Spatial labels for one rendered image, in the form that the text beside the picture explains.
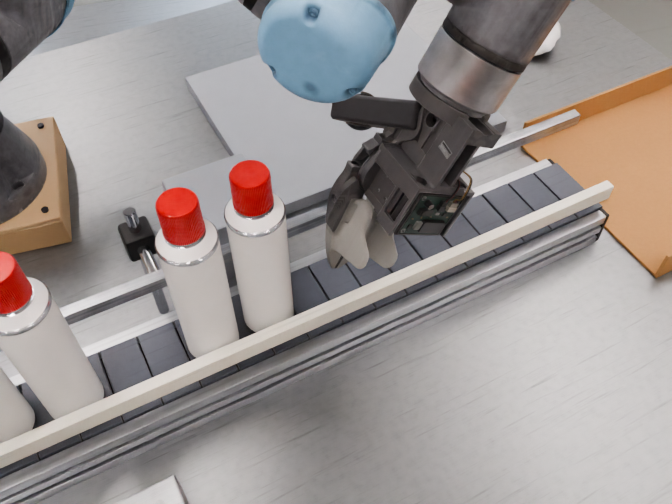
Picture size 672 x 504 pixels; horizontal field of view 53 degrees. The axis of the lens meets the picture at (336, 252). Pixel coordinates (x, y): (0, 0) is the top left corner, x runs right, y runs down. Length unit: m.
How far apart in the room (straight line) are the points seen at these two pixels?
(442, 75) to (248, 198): 0.18
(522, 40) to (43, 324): 0.41
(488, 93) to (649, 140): 0.52
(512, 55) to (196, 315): 0.34
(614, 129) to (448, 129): 0.51
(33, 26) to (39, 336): 0.40
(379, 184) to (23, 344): 0.31
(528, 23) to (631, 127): 0.53
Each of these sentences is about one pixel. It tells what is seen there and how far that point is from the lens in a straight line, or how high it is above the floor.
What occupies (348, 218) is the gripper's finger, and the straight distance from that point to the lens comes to 0.63.
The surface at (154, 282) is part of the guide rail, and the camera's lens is 0.65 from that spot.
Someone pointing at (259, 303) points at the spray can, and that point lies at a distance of 0.64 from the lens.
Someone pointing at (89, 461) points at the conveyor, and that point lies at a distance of 0.69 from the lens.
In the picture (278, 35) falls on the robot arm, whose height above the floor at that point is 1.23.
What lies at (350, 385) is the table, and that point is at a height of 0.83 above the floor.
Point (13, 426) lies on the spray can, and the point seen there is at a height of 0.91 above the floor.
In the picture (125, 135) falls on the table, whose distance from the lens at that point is 1.00.
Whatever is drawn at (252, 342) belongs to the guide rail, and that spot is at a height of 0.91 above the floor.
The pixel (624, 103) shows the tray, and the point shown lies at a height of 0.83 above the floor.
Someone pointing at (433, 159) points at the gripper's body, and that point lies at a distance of 0.57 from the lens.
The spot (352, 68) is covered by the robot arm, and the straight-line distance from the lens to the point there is 0.41.
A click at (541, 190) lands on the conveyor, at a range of 0.85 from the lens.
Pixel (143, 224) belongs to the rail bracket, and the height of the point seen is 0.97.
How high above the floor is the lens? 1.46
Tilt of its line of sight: 51 degrees down
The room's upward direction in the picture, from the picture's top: straight up
